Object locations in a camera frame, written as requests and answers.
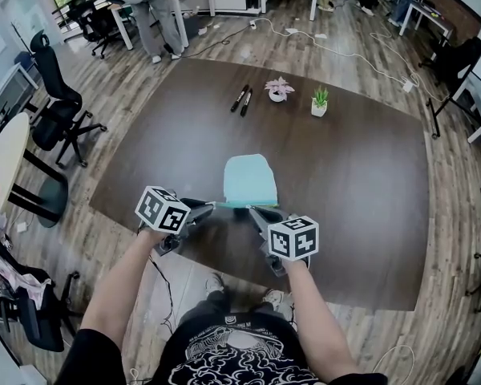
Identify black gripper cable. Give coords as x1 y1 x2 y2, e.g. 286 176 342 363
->
285 290 301 330
147 253 176 334

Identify person's left white shoe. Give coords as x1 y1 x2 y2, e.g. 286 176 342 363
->
204 272 226 295

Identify person's dark trousers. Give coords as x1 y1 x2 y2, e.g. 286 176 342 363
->
179 290 286 325

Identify black high-back office chair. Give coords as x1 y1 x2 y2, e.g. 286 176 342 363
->
29 29 108 168

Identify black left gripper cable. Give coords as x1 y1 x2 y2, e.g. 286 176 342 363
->
147 253 176 334

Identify black floor cable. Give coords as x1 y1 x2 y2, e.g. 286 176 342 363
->
181 23 252 59

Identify black marker pen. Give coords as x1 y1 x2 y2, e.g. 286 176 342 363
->
239 87 254 118
229 83 251 114

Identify black swivel chair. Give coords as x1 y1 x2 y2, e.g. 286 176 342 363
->
65 0 124 60

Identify person's right forearm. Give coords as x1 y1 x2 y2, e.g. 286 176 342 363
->
281 260 362 377

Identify black padded office chair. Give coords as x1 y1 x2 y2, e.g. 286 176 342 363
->
418 35 481 92

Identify person's black printed t-shirt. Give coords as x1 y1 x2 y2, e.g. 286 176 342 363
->
53 298 390 385

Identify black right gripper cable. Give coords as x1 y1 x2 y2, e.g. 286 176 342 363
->
285 290 301 330

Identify long white floor cable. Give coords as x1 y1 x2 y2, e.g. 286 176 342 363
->
256 16 446 103

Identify pink plant in white pot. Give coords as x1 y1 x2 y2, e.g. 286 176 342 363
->
264 75 297 103

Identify person's left forearm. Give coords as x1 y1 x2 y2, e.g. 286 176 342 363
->
79 228 174 355

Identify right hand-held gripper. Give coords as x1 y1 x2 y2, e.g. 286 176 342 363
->
247 205 320 278

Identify person's white shoe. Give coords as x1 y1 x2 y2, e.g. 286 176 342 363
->
263 288 286 307
204 272 226 295

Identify person's right white shoe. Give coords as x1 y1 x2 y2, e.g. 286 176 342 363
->
263 288 286 307

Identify white looped cable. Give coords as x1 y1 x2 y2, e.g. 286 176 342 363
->
370 343 417 377

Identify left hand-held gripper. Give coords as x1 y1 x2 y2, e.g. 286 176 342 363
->
135 185 218 257

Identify cream round table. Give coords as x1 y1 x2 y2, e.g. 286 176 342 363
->
0 111 70 229

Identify light blue pencil pouch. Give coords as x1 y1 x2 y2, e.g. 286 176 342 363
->
222 152 280 210

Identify green plant in white pot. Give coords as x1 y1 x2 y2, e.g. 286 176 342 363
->
309 85 330 118

